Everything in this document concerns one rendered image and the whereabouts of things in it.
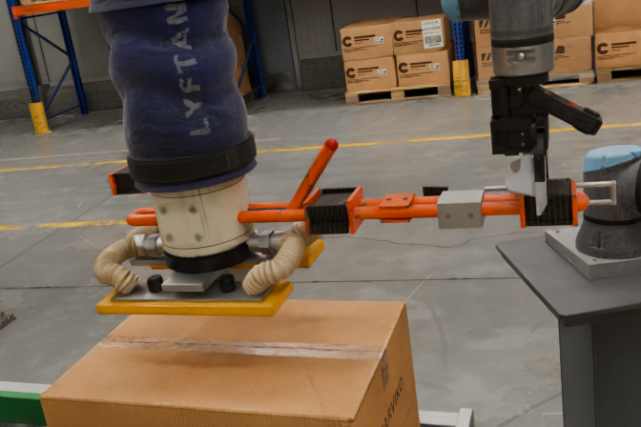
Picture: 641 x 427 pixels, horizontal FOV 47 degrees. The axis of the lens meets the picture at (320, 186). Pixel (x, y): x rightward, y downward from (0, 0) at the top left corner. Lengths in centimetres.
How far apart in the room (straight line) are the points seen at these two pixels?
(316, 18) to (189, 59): 877
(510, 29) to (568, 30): 719
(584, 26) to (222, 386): 728
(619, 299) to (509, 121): 90
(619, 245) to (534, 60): 102
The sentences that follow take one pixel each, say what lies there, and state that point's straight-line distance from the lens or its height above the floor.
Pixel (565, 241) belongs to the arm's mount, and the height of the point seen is 79.
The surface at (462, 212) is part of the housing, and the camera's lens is 120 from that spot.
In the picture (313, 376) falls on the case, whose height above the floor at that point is 95.
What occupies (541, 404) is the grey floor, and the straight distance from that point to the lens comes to 291.
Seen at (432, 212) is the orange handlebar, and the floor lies 122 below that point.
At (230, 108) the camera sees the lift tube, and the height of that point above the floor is 141.
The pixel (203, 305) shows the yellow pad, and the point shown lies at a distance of 128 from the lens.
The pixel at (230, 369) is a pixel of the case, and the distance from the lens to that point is 140.
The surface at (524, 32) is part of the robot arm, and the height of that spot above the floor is 149.
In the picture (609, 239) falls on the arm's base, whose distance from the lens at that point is 206.
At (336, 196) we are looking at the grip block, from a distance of 129.
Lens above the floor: 163
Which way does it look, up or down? 17 degrees down
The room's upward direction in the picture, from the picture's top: 8 degrees counter-clockwise
